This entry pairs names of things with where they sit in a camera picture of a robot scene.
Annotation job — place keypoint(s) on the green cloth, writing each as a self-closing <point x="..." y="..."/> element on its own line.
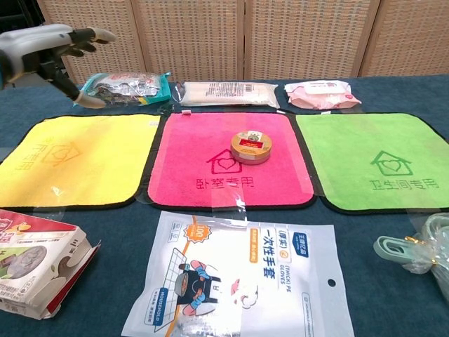
<point x="368" y="137"/>

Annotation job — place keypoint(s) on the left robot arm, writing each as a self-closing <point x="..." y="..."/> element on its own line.
<point x="5" y="70"/>

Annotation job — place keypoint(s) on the clear tape strip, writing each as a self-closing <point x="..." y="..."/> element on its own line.
<point x="229" y="207"/>

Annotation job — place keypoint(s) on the disposable gloves bag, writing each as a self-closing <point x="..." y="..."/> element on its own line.
<point x="245" y="281"/>

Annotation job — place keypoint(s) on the yellow cloth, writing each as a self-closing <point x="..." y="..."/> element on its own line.
<point x="87" y="168"/>

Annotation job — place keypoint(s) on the blue table cover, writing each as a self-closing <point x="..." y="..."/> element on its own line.
<point x="386" y="281"/>

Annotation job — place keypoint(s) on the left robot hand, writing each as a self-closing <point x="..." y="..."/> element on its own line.
<point x="35" y="40"/>

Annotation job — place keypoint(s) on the pink wet wipes pack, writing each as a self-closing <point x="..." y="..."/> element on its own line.
<point x="319" y="96"/>

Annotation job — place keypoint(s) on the red and white cookie box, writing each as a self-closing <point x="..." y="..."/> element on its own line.
<point x="35" y="267"/>

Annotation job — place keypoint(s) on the wooden folding screen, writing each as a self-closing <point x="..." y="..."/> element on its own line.
<point x="210" y="38"/>

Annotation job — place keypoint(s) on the clear pack of white sticks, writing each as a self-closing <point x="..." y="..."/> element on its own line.
<point x="224" y="94"/>

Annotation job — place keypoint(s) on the round metal tin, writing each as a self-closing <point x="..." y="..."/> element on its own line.
<point x="250" y="145"/>

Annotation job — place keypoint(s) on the teal snack bag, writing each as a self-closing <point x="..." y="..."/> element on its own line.
<point x="126" y="87"/>

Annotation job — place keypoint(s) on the pink cloth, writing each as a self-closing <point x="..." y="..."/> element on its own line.
<point x="189" y="140"/>

